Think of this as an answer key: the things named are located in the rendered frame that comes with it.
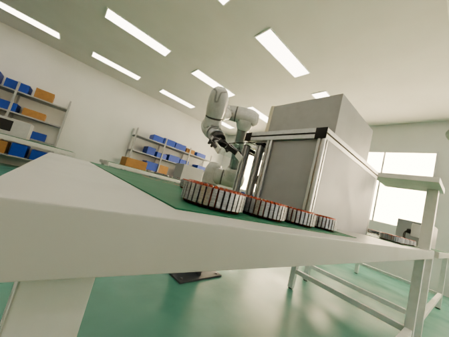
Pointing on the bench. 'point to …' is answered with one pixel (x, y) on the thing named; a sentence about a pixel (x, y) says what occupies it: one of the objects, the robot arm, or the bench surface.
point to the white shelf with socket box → (425, 229)
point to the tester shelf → (311, 139)
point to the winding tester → (325, 120)
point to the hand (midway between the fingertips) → (230, 154)
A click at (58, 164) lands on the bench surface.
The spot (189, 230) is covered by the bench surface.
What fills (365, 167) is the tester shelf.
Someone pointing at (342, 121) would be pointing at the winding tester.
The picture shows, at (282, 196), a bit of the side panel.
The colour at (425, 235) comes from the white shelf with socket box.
